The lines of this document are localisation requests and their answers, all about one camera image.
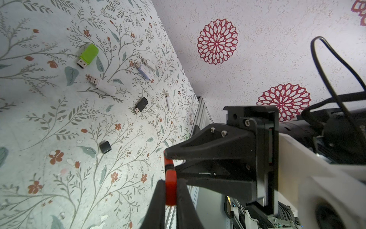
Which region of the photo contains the black usb cap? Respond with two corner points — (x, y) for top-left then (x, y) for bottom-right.
(99, 141), (112, 154)

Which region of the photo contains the green usb drive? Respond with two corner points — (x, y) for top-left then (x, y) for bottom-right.
(76, 44), (99, 69)

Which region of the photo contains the aluminium front rail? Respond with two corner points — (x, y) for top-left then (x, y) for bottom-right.
(164, 96), (215, 229)

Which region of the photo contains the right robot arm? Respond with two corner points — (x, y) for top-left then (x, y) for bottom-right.
(144, 40), (366, 229)

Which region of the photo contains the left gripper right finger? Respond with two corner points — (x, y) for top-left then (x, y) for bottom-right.
(176, 178), (204, 229)

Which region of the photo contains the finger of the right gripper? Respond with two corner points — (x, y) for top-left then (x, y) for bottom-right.
(175, 160), (257, 203)
(165, 124), (256, 160)

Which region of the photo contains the small white usb stick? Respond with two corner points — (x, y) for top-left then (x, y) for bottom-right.
(165, 93), (173, 110)

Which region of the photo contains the black usb drive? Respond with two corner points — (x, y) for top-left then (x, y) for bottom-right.
(134, 97), (148, 114)

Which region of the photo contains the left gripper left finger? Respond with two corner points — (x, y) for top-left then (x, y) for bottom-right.
(140, 180), (166, 229)

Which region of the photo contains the purple white usb drive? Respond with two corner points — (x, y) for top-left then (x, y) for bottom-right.
(135, 62), (152, 82)

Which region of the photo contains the red usb drive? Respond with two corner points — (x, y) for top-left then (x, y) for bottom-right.
(164, 155), (177, 206)

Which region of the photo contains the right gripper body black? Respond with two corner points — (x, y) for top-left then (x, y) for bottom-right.
(224, 106), (279, 216)

